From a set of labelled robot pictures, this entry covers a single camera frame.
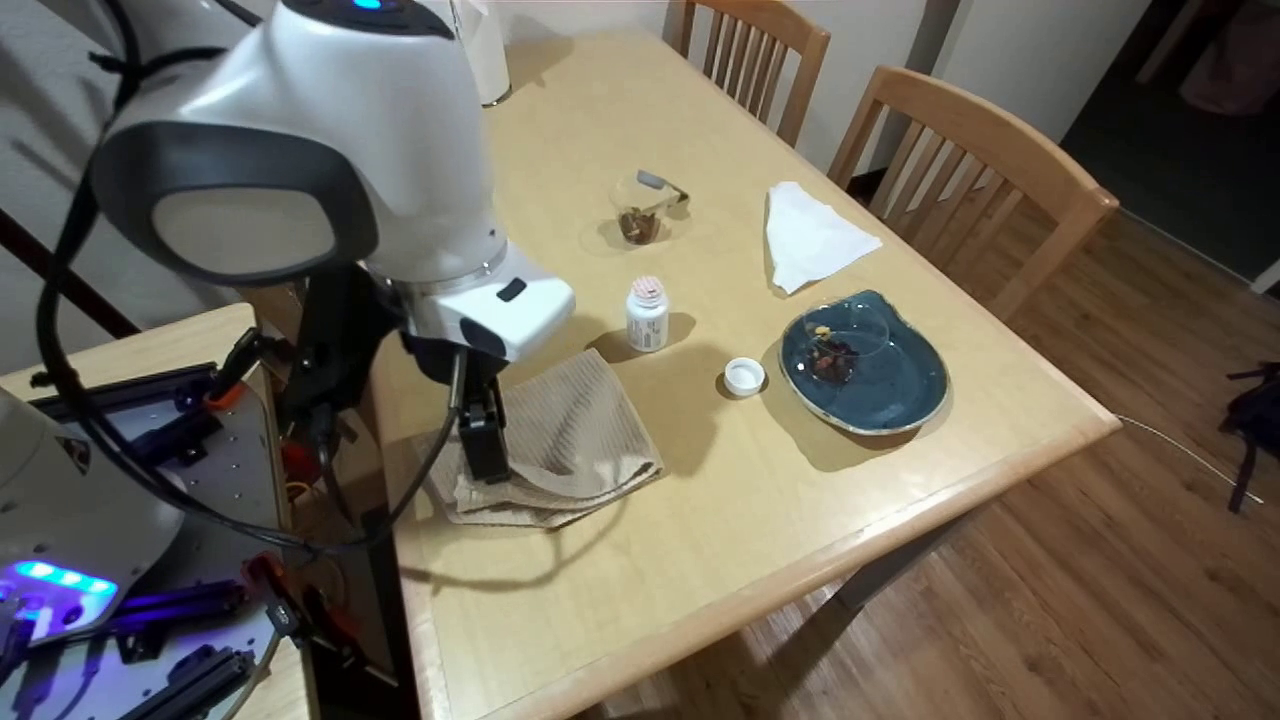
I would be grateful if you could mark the white paper napkin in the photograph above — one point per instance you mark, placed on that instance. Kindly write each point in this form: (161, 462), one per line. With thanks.
(807, 243)

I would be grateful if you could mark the brown crumbly lump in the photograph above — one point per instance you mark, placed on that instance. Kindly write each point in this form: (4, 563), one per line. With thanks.
(639, 224)

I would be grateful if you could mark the grey perforated metal plate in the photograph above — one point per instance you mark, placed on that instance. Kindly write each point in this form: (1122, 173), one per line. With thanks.
(224, 507)

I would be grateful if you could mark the white pill bottle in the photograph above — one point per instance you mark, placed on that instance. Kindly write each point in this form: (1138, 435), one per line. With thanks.
(648, 320)

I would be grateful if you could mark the wooden robot cart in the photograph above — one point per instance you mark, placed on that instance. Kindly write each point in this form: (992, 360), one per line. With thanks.
(132, 336)

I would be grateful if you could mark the blue black bar clamp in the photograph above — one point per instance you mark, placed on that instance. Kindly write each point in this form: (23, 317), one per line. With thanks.
(172, 435)

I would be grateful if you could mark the wooden slat-back chair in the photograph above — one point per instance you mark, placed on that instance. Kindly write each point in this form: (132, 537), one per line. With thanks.
(984, 133)

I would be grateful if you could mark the purple plastic tool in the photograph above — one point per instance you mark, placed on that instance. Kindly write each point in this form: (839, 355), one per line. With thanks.
(172, 614)

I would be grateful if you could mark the metal spoon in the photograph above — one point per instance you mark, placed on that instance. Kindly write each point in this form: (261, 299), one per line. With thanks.
(655, 180)

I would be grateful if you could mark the wooden chair back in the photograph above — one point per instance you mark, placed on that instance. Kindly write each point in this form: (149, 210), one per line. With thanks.
(784, 31)

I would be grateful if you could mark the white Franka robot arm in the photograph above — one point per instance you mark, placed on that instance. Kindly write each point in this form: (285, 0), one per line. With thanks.
(347, 121)

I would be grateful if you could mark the dark food scraps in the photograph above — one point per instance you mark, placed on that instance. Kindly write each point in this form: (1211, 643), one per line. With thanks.
(832, 355)

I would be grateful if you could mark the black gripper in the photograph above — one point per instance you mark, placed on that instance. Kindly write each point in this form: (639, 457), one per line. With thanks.
(481, 387)

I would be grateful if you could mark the white bottle cap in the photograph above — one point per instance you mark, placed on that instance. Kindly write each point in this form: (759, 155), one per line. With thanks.
(740, 376)

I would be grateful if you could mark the black hand tool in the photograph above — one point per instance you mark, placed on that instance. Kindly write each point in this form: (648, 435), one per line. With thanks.
(202, 682)

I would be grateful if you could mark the black diagonal rod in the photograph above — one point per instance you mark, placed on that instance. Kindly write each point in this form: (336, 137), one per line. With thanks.
(67, 275)

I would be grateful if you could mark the blue ceramic plate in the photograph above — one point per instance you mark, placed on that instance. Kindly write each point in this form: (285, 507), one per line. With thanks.
(882, 380)

